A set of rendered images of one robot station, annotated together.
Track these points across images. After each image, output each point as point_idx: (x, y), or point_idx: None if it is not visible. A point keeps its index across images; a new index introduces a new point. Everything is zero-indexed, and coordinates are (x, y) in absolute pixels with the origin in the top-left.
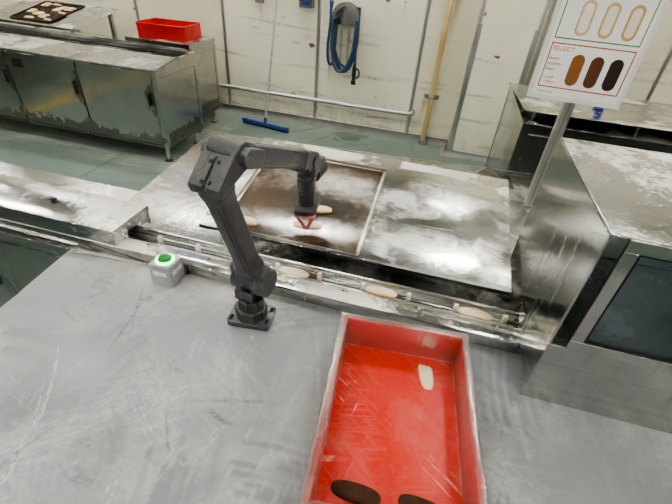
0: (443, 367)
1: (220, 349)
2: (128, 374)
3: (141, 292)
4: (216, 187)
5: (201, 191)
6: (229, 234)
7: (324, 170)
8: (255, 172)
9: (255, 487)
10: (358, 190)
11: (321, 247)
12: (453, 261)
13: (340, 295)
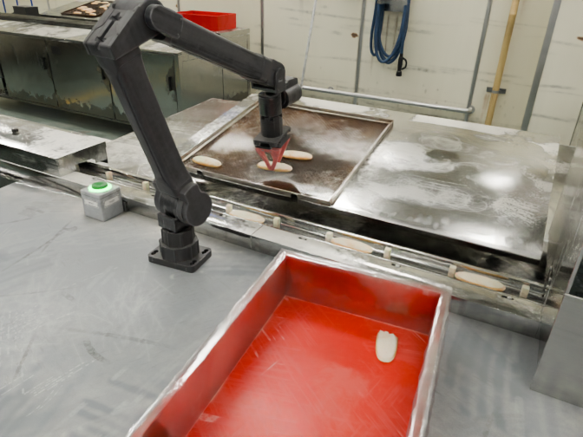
0: (415, 339)
1: (127, 283)
2: (13, 294)
3: (68, 222)
4: (109, 42)
5: (96, 51)
6: (137, 120)
7: (295, 94)
8: (234, 119)
9: (99, 434)
10: (351, 140)
11: (286, 191)
12: (460, 218)
13: (295, 242)
